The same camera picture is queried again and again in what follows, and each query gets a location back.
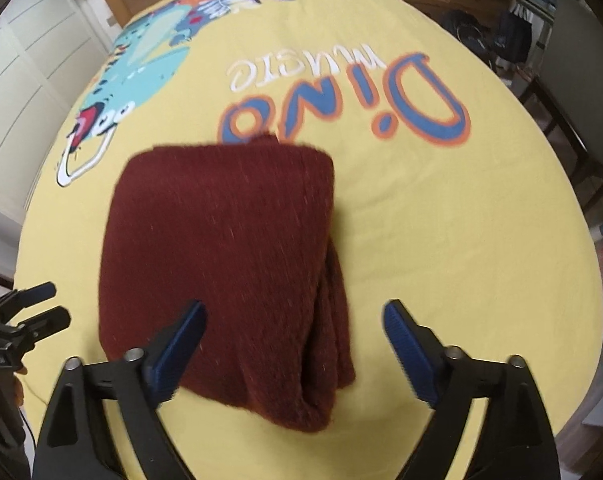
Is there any yellow printed blanket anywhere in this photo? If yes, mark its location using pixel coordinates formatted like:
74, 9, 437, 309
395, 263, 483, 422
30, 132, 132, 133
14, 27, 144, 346
14, 0, 603, 480

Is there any maroon knitted sweater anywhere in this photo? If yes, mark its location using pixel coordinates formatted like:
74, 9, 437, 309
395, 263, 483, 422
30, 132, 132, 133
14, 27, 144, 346
99, 131, 356, 433

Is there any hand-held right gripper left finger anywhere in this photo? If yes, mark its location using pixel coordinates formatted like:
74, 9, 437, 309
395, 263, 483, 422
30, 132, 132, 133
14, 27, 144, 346
34, 300, 210, 480

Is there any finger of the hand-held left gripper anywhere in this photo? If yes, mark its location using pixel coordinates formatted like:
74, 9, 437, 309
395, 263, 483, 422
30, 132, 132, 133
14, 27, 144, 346
2, 307, 72, 357
0, 282, 58, 322

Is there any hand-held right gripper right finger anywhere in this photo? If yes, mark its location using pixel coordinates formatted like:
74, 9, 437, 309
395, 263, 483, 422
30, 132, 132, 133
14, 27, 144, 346
383, 299, 562, 480

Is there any black backpack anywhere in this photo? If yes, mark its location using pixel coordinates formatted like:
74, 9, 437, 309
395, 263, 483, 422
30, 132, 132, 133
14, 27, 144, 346
439, 8, 497, 68

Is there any person's left hand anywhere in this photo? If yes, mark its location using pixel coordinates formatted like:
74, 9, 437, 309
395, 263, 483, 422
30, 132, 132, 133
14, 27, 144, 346
0, 375, 26, 411

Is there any black cable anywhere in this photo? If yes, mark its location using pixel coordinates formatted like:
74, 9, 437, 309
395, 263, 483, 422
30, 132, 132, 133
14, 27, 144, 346
22, 402, 38, 463

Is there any white wardrobe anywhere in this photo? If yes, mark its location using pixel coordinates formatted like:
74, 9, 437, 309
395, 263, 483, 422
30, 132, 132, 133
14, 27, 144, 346
0, 0, 127, 223

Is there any black bag with white handles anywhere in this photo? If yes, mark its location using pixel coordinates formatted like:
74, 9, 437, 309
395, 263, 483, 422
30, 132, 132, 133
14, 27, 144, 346
494, 2, 533, 65

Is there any dark wooden chair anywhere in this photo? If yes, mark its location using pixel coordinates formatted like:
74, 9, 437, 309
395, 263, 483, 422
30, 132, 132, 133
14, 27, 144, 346
519, 0, 603, 213

